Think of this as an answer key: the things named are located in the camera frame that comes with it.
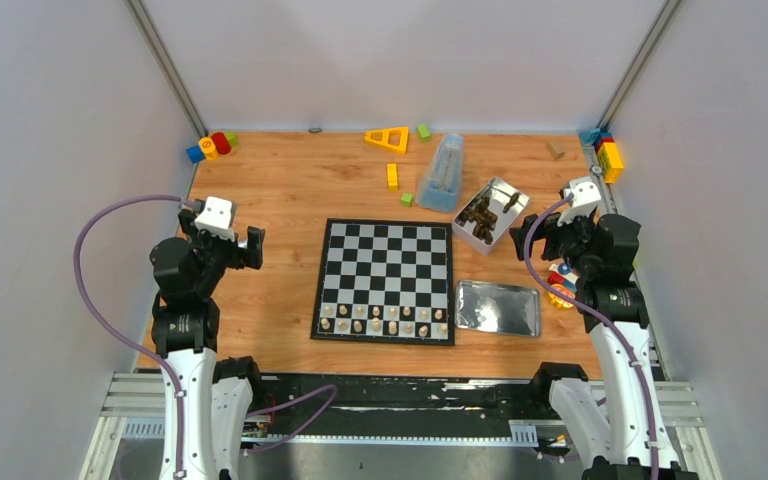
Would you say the green cube middle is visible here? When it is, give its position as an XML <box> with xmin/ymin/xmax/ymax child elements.
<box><xmin>400</xmin><ymin>193</ymin><xmax>414</xmax><ymax>207</ymax></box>

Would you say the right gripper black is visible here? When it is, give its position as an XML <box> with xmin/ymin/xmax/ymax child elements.
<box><xmin>508</xmin><ymin>205</ymin><xmax>596</xmax><ymax>277</ymax></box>

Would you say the green cube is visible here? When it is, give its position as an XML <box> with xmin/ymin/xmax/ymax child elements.
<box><xmin>416</xmin><ymin>124</ymin><xmax>431</xmax><ymax>143</ymax></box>
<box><xmin>400</xmin><ymin>193</ymin><xmax>414</xmax><ymax>207</ymax></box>

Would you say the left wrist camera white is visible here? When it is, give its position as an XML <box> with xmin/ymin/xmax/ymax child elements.
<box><xmin>194</xmin><ymin>196</ymin><xmax>237</xmax><ymax>241</ymax></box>

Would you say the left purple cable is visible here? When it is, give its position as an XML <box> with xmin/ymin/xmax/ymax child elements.
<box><xmin>72</xmin><ymin>194</ymin><xmax>339</xmax><ymax>480</ymax></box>

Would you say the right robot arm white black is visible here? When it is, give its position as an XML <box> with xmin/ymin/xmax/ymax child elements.
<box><xmin>510</xmin><ymin>213</ymin><xmax>698</xmax><ymax>479</ymax></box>

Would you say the aluminium frame rail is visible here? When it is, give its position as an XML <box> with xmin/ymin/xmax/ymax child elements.
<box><xmin>101</xmin><ymin>369</ymin><xmax>723</xmax><ymax>479</ymax></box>

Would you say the green cube back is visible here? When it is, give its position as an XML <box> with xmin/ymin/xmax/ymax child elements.
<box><xmin>416</xmin><ymin>124</ymin><xmax>431</xmax><ymax>143</ymax></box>

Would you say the purple cable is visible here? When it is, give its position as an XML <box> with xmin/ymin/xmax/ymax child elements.
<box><xmin>72</xmin><ymin>194</ymin><xmax>339</xmax><ymax>480</ymax></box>
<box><xmin>523</xmin><ymin>193</ymin><xmax>661</xmax><ymax>480</ymax></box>

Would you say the tin box with dark pieces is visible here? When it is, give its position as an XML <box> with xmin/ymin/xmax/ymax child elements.
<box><xmin>452</xmin><ymin>177</ymin><xmax>531</xmax><ymax>255</ymax></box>

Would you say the stacked coloured bricks right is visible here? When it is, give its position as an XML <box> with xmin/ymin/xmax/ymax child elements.
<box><xmin>578</xmin><ymin>129</ymin><xmax>625</xmax><ymax>184</ymax></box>

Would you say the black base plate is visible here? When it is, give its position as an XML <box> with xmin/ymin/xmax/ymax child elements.
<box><xmin>248</xmin><ymin>373</ymin><xmax>561</xmax><ymax>438</ymax></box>

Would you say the bubble-wrapped blue metronome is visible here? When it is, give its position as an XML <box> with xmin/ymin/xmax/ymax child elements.
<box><xmin>416</xmin><ymin>134</ymin><xmax>464</xmax><ymax>213</ymax></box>

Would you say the toy car red blue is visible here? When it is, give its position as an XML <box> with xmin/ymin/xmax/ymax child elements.
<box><xmin>547</xmin><ymin>263</ymin><xmax>578</xmax><ymax>310</ymax></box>

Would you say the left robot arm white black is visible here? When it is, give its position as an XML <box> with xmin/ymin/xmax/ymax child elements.
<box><xmin>149</xmin><ymin>207</ymin><xmax>267</xmax><ymax>479</ymax></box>

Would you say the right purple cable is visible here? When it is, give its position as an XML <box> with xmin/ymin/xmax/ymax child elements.
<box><xmin>523</xmin><ymin>193</ymin><xmax>661</xmax><ymax>480</ymax></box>

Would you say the brown wooden block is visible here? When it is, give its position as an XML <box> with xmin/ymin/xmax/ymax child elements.
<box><xmin>546</xmin><ymin>141</ymin><xmax>566</xmax><ymax>160</ymax></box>

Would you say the folding chess board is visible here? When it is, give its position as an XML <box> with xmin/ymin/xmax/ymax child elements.
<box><xmin>310</xmin><ymin>218</ymin><xmax>455</xmax><ymax>346</ymax></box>

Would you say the coloured blocks left corner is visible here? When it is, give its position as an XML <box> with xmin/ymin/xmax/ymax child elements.
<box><xmin>185</xmin><ymin>131</ymin><xmax>239</xmax><ymax>164</ymax></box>

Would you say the yellow triangle block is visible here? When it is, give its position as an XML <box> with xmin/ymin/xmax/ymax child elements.
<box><xmin>363</xmin><ymin>126</ymin><xmax>410</xmax><ymax>155</ymax></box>

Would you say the tin lid with light pieces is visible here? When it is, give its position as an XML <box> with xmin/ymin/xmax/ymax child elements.
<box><xmin>455</xmin><ymin>280</ymin><xmax>542</xmax><ymax>338</ymax></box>

